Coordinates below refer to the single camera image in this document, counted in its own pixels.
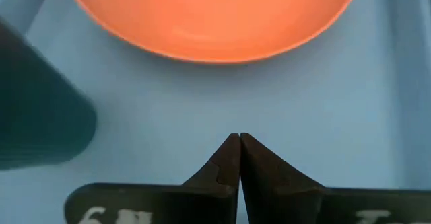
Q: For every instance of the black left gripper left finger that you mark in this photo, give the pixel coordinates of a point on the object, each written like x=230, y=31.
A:
x=202, y=200

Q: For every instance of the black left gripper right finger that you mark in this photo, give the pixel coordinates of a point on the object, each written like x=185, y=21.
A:
x=286, y=204

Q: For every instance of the orange plastic plate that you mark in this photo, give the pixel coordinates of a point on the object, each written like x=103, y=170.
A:
x=212, y=19

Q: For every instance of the dark green plastic cup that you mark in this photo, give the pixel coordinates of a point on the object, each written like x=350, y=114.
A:
x=37, y=116

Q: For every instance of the blue plastic tray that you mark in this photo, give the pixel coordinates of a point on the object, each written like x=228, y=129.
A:
x=303, y=116

